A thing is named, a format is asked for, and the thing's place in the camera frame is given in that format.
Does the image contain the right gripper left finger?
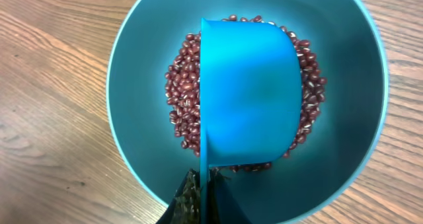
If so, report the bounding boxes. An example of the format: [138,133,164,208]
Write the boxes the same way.
[156,169,201,224]

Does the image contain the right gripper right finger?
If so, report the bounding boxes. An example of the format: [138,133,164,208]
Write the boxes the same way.
[208,170,251,224]

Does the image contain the blue plastic measuring scoop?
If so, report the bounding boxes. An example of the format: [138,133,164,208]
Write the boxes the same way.
[200,19,302,223]

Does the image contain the teal metal bowl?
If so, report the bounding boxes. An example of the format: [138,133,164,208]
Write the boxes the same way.
[106,0,389,223]

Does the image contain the red adzuki beans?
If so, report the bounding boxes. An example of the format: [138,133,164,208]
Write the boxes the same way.
[165,15,327,171]

